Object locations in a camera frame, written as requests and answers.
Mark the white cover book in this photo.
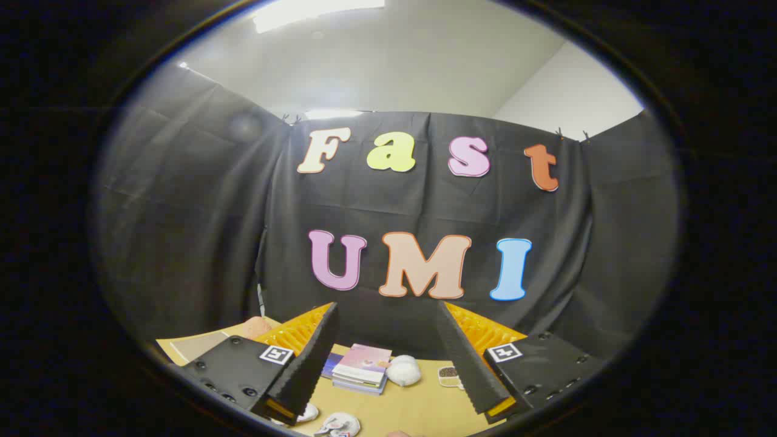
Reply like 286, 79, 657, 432
333, 371, 388, 392

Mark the white canvas shoe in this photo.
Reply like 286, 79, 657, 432
270, 402, 319, 424
314, 412, 361, 437

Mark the pink textured ball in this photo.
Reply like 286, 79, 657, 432
242, 316, 274, 340

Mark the white plush lump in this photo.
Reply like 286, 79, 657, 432
386, 355, 422, 387

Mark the black backdrop cloth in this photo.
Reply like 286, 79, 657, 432
94, 64, 680, 365

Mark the pink cover book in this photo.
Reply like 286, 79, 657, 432
333, 344, 393, 386

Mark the beige fabric storage box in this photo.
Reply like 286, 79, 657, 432
169, 331, 231, 367

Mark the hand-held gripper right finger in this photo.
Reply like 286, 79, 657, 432
437, 300, 606, 425

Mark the pale blue cover book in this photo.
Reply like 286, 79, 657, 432
332, 378, 385, 396

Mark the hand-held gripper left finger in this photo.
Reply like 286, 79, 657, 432
179, 302, 341, 427

